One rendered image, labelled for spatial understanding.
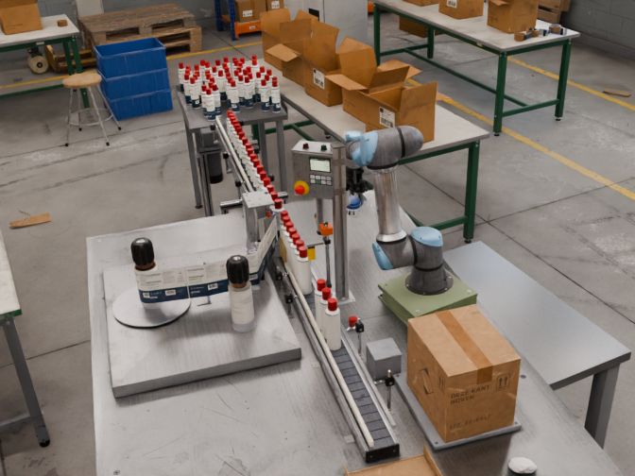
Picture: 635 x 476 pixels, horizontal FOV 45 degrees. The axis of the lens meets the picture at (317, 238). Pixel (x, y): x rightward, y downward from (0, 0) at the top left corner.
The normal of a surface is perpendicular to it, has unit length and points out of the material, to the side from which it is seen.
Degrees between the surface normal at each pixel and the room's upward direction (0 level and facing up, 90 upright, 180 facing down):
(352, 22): 90
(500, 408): 90
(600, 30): 90
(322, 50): 86
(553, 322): 0
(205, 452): 0
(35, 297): 0
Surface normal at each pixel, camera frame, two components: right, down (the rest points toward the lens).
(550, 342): -0.04, -0.86
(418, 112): 0.51, 0.43
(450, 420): 0.30, 0.47
